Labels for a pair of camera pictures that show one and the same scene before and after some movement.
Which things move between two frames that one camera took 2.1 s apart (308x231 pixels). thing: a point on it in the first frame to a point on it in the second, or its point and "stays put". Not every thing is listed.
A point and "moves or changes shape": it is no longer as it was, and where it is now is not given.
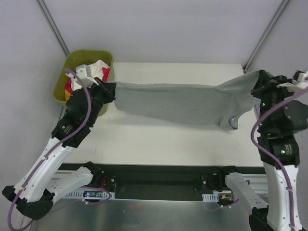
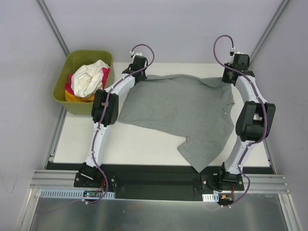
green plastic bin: x=74 y=58 stays put
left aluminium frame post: x=46 y=11 stays put
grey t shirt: x=162 y=103 moves or changes shape
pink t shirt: x=105 y=74 stays put
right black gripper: x=262 y=84 to x=227 y=77
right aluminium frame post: x=276 y=17 stays put
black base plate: x=136 y=181 stays put
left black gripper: x=106 y=89 to x=140 y=77
